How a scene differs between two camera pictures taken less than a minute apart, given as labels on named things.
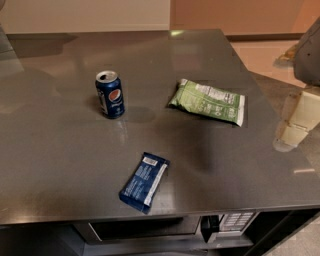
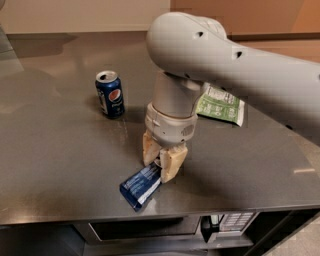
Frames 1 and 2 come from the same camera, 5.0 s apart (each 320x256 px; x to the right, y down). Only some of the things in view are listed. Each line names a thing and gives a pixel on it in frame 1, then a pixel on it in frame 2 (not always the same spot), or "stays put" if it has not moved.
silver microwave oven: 214,230 stays put
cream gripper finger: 300,116 → 171,161
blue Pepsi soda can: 110,94 stays put
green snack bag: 211,102 stays put
